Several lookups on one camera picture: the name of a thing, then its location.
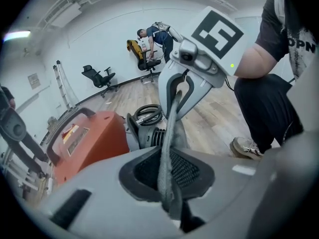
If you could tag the person's beige shoe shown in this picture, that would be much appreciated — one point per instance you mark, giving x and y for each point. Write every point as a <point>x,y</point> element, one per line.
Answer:
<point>245,148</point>

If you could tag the person's black trousers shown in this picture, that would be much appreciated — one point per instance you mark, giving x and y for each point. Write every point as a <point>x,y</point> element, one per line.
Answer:
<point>264,108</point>

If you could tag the person's right forearm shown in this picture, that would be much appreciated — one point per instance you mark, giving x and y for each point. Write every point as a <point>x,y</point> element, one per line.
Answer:
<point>254,63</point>

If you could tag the yellow jacket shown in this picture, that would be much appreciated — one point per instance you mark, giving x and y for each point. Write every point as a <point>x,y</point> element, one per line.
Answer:
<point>133,47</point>

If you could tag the black office chair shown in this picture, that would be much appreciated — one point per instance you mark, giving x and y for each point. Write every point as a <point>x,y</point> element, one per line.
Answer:
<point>99,78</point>
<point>144,61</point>

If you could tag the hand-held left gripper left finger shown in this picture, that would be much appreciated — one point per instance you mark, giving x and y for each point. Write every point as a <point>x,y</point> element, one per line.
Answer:
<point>104,208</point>

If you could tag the metal ladder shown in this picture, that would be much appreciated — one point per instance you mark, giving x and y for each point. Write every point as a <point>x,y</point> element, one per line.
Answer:
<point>64,86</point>

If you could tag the ceiling air conditioner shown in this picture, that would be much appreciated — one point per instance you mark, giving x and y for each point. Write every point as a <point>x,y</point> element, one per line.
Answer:
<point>63,15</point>

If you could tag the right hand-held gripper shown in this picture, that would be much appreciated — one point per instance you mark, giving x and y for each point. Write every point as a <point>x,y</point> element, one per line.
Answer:
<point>216,36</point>

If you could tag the small labelled bottle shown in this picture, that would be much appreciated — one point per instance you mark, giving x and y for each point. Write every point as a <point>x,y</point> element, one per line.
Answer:
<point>143,45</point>

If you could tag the ceiling light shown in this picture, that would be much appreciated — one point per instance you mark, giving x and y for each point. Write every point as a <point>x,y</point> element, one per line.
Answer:
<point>17,35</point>

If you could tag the grey white backpack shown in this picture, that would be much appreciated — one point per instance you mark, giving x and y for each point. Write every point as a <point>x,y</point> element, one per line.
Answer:
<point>167,29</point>

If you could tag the brown cardboard pile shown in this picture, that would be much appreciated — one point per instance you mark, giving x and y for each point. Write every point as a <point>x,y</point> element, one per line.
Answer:
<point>52,123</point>

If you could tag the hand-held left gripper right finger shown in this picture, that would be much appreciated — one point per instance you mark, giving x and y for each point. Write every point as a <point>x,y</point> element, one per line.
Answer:
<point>224,180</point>

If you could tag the orange vacuum cleaner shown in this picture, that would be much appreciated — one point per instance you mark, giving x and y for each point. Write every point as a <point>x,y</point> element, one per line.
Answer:
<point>94,143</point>

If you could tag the person's black white printed shirt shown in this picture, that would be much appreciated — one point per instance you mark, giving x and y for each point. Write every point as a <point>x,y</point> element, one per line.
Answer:
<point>299,34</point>

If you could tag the grey shell backpack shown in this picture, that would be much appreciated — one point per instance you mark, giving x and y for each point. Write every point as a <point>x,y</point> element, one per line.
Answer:
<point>12,124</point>

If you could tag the wall panel box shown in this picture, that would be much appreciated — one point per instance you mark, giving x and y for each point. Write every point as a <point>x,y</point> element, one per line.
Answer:
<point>34,81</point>

